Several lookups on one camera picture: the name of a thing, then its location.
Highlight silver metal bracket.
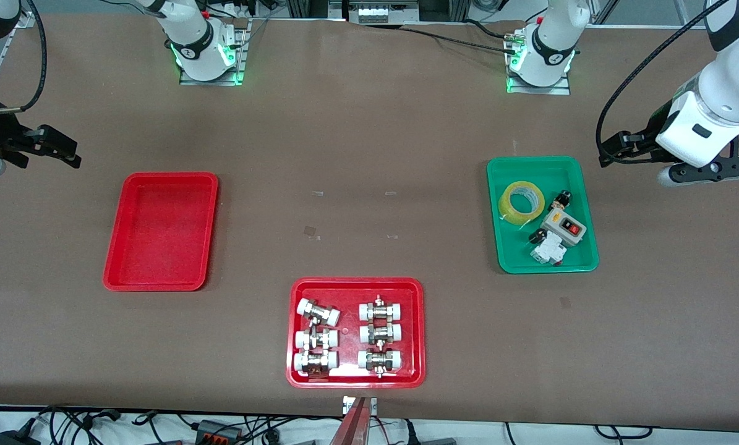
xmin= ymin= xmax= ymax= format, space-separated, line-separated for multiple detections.
xmin=343 ymin=396 xmax=378 ymax=415

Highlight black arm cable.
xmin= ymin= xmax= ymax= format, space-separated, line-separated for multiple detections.
xmin=0 ymin=0 xmax=49 ymax=116
xmin=595 ymin=0 xmax=732 ymax=166

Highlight silver aluminium table rail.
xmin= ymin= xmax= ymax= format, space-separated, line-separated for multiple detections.
xmin=0 ymin=12 xmax=36 ymax=93

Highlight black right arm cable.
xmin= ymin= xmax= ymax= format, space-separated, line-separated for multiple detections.
xmin=0 ymin=0 xmax=49 ymax=116

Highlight grey switch box red rocker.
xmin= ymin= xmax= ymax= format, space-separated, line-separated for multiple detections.
xmin=542 ymin=207 xmax=587 ymax=247

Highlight green plastic tray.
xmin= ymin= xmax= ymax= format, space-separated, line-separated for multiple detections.
xmin=486 ymin=156 xmax=600 ymax=274

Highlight white circuit breaker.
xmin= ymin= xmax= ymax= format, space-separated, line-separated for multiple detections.
xmin=529 ymin=235 xmax=566 ymax=266

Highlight black aluminium frame post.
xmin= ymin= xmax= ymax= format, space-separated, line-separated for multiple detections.
xmin=287 ymin=0 xmax=330 ymax=19
xmin=420 ymin=0 xmax=469 ymax=22

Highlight yellow packing tape roll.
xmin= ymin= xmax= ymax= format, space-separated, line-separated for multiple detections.
xmin=498 ymin=180 xmax=546 ymax=227

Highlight red plastic tray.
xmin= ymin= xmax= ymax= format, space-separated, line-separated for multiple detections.
xmin=286 ymin=277 xmax=426 ymax=389
xmin=103 ymin=172 xmax=219 ymax=292

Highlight white-capped brass pipe fitting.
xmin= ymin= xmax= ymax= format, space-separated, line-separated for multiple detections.
xmin=359 ymin=323 xmax=403 ymax=345
xmin=357 ymin=347 xmax=404 ymax=378
xmin=294 ymin=328 xmax=339 ymax=350
xmin=293 ymin=350 xmax=339 ymax=376
xmin=359 ymin=295 xmax=404 ymax=322
xmin=297 ymin=298 xmax=341 ymax=327

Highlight red metal stand bar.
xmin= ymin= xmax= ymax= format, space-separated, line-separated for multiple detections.
xmin=329 ymin=397 xmax=370 ymax=445

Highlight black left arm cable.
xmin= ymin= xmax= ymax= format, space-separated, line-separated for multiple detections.
xmin=595 ymin=0 xmax=732 ymax=166

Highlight black cable on table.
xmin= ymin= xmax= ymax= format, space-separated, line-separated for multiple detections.
xmin=399 ymin=26 xmax=512 ymax=54

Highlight white power strip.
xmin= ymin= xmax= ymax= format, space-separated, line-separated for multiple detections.
xmin=344 ymin=0 xmax=421 ymax=25

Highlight black power adapter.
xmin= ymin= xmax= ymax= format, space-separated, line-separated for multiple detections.
xmin=0 ymin=426 xmax=42 ymax=445

